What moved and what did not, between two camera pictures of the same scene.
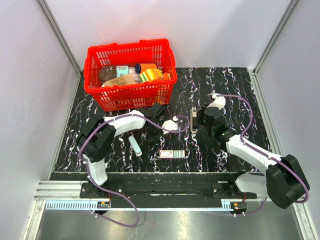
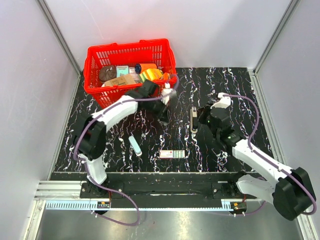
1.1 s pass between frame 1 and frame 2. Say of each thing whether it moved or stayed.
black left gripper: moved
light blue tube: stayed
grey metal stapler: stayed
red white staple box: stayed
